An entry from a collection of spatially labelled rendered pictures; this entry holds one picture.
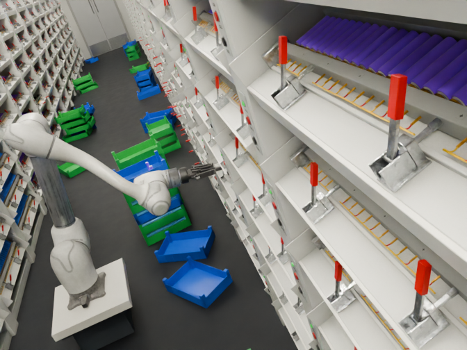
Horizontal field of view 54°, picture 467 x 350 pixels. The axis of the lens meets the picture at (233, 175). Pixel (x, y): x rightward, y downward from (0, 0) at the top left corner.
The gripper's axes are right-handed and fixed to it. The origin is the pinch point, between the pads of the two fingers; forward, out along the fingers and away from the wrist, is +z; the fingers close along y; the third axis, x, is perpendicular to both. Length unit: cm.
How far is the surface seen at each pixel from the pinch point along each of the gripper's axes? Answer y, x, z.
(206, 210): -67, -58, -4
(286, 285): 84, -7, 1
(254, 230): 52, -5, 0
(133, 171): -73, -22, -43
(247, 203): 61, 11, -3
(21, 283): -61, -73, -125
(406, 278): 158, 51, -6
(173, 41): -18, 58, -9
